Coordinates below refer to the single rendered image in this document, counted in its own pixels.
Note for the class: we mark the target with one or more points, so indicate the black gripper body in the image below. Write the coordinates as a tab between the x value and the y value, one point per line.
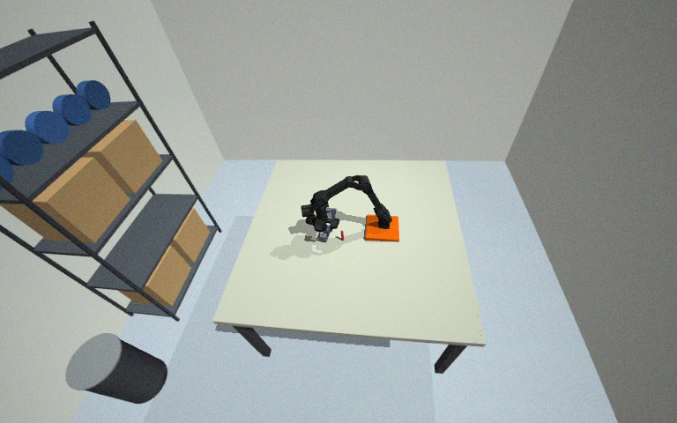
333	222

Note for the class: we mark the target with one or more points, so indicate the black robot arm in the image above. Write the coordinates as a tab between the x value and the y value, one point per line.
320	200

